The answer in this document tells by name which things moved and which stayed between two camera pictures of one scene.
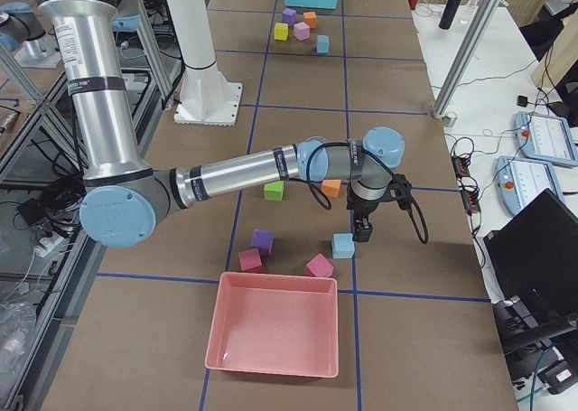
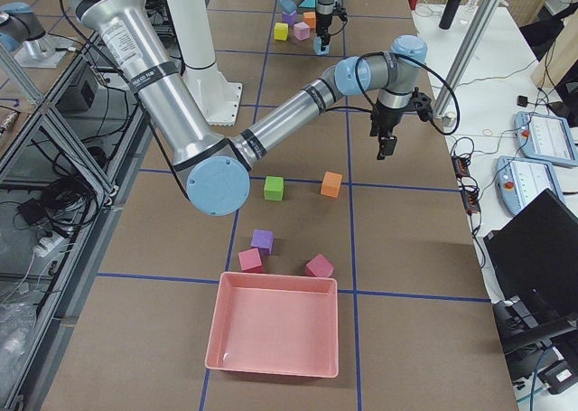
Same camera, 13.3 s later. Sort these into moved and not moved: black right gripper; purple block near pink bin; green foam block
Moved: black right gripper
Not moved: purple block near pink bin; green foam block
